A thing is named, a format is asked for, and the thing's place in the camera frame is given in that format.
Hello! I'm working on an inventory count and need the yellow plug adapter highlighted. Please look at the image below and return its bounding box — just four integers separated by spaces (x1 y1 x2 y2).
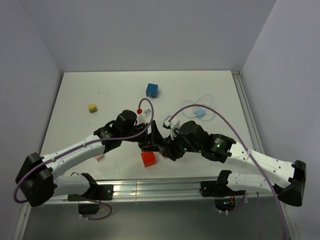
87 103 98 114

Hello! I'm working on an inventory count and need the light blue plug charger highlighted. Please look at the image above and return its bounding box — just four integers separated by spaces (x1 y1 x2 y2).
194 108 206 119

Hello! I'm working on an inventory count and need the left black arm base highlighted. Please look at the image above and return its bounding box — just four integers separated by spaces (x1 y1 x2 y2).
67 184 114 221

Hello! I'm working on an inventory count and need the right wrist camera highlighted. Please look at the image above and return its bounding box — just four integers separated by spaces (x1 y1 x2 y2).
162 115 180 139

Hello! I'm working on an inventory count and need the red cube socket adapter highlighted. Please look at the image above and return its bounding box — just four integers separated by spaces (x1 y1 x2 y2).
140 151 157 168

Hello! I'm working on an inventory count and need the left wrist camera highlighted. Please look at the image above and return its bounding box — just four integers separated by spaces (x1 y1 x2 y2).
137 108 152 124

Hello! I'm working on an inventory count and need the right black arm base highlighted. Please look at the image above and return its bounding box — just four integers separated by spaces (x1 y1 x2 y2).
199 180 247 216

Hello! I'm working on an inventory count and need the pink plug charger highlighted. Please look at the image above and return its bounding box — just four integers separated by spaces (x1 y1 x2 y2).
94 154 105 162
159 147 164 155

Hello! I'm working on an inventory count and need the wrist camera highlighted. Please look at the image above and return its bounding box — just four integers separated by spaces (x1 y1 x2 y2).
137 108 152 124
162 115 180 139

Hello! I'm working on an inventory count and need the blue cube socket adapter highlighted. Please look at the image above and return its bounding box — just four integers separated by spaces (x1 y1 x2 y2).
145 83 159 99

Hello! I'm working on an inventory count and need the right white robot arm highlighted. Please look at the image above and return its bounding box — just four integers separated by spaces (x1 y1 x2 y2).
163 120 307 207

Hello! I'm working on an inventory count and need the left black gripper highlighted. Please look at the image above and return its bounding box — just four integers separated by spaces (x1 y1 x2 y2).
121 120 164 152

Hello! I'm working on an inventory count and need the aluminium right side rail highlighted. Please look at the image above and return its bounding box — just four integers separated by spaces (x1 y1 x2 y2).
231 71 265 154

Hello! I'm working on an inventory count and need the aluminium front rail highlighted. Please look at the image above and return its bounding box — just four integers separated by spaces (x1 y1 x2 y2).
44 177 251 205

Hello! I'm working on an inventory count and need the aluminium rail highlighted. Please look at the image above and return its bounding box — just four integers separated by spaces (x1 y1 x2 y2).
44 177 251 205
231 71 265 154

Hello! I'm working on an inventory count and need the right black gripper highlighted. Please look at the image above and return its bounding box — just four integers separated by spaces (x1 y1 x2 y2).
162 126 203 161

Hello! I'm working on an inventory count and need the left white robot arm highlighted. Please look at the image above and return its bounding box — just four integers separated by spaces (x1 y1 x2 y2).
15 110 155 207

